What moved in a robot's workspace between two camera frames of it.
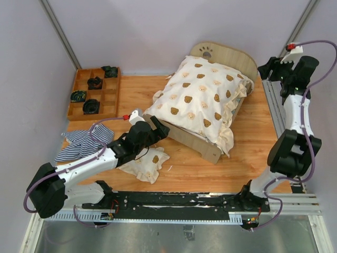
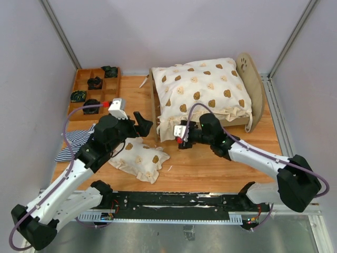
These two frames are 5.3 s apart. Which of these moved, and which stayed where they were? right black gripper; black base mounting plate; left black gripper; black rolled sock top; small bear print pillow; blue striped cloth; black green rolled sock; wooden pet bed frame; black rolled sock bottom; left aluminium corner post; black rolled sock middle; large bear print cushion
Moved: left black gripper; right black gripper; large bear print cushion; wooden pet bed frame
Stayed: black base mounting plate; left aluminium corner post; black rolled sock bottom; black rolled sock middle; blue striped cloth; black rolled sock top; black green rolled sock; small bear print pillow
